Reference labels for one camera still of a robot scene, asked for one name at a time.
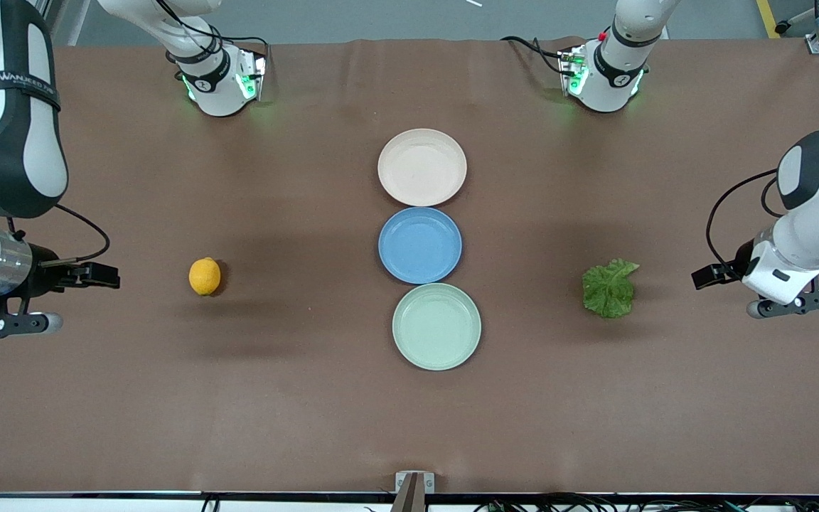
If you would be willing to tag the brown table cover sheet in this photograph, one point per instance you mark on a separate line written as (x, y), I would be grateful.
(239, 391)

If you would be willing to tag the metal bracket with brown post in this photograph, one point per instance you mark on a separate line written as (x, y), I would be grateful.
(413, 491)

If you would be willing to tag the light green round plate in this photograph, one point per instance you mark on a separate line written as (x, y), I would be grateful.
(436, 327)

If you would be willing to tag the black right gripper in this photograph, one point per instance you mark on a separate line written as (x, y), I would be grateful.
(45, 274)

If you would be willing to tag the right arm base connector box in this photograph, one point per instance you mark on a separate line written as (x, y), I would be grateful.
(259, 75)

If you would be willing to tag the blue round plate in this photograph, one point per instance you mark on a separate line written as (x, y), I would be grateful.
(420, 245)

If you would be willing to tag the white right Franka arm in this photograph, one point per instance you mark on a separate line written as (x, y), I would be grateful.
(18, 142)

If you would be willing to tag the green lettuce leaf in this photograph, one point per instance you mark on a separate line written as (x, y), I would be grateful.
(608, 291)

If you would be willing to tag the yellow lemon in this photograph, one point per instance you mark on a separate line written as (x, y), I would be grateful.
(205, 276)

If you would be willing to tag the beige round plate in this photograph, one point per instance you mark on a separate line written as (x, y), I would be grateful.
(421, 167)

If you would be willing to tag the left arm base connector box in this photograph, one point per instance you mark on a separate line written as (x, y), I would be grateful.
(571, 71)

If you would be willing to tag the grey stand leg black foot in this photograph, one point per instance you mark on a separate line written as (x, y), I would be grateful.
(783, 28)

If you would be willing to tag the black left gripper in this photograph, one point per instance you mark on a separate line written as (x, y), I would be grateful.
(739, 262)

